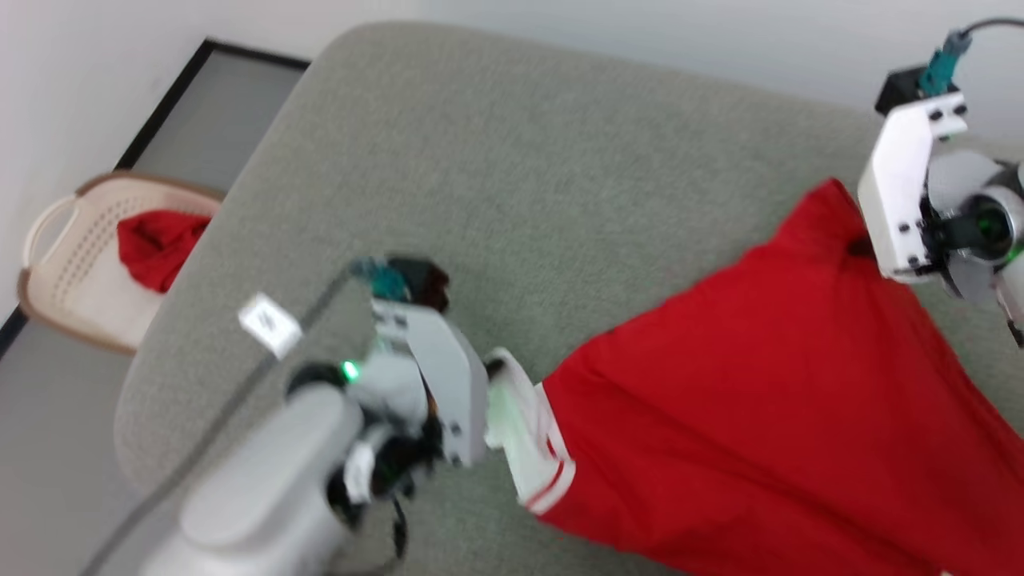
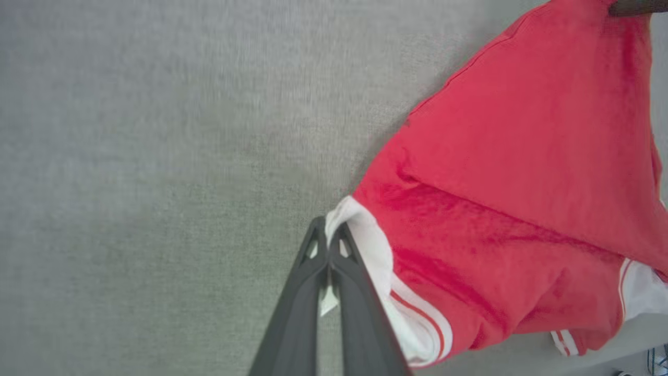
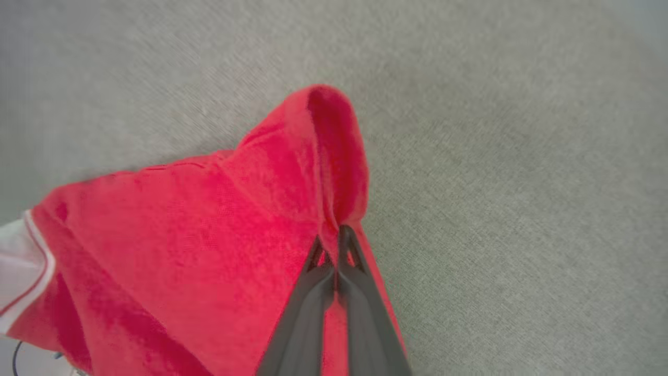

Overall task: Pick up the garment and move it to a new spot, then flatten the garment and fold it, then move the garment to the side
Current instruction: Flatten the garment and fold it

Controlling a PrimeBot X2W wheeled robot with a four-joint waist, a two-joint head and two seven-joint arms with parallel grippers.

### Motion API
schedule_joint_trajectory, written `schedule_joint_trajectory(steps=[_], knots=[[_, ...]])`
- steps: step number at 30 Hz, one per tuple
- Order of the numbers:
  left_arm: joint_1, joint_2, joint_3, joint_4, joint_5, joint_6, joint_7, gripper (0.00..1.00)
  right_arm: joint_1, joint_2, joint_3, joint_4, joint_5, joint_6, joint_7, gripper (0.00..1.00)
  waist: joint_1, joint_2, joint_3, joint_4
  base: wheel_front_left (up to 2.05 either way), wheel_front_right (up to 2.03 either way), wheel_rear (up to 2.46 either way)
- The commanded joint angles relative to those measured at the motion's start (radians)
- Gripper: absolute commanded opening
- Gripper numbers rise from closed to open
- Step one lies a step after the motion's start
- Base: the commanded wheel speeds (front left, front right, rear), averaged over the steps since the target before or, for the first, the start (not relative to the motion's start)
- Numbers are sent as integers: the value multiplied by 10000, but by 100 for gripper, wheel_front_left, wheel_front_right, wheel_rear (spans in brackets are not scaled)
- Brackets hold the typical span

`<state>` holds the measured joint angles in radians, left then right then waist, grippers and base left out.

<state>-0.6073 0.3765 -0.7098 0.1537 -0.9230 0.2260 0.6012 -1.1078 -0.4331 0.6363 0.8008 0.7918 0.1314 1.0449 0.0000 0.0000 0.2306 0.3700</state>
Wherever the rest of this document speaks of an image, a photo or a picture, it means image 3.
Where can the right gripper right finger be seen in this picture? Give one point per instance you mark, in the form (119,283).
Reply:
(368,334)

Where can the grey fabric sofa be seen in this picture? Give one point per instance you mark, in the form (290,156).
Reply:
(496,156)

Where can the red and white shirt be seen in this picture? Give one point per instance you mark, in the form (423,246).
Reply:
(182,250)

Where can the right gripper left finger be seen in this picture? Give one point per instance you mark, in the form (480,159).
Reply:
(302,334)

